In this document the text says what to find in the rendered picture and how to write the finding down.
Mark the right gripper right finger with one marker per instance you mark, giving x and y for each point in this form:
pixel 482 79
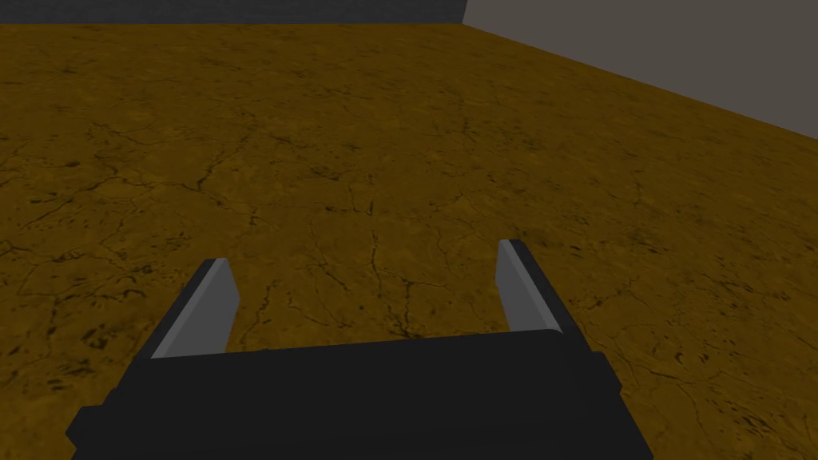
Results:
pixel 530 297

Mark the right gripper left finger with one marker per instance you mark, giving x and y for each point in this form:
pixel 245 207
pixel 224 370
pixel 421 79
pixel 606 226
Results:
pixel 201 313

